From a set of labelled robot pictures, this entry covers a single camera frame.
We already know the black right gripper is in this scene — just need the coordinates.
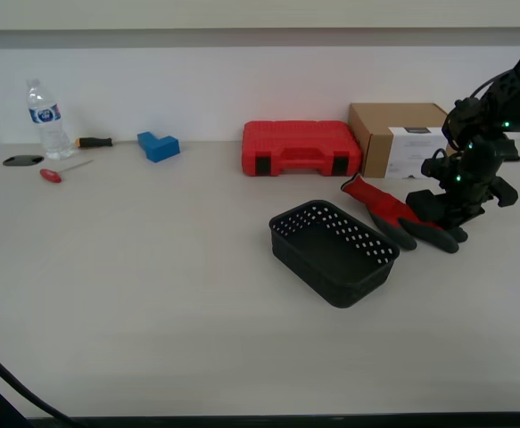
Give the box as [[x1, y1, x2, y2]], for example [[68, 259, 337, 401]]
[[404, 136, 520, 230]]

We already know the red and grey work glove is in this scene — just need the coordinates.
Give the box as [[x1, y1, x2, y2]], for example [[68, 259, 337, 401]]
[[340, 174, 469, 255]]

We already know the black perforated plastic basket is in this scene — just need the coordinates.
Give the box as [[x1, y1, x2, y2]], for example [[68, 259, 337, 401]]
[[268, 199, 400, 309]]

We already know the brown cardboard box white label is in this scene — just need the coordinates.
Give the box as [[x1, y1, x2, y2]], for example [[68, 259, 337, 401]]
[[347, 103, 461, 181]]

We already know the red plastic tool case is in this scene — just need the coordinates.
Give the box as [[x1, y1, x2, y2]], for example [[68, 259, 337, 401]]
[[242, 119, 362, 178]]

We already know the blue L-shaped block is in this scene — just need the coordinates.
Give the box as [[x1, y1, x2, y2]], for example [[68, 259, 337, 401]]
[[136, 131, 181, 164]]

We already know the clear plastic water bottle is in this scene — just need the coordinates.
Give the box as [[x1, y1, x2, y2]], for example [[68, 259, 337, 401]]
[[25, 78, 76, 161]]

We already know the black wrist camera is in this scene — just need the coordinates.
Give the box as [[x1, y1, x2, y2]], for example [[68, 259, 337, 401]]
[[420, 148, 453, 181]]

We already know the orange black handled screwdriver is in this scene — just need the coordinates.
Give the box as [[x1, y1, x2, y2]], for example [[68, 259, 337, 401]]
[[74, 136, 139, 150]]

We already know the thick black cable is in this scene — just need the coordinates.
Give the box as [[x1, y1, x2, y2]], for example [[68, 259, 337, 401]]
[[0, 342, 91, 428]]

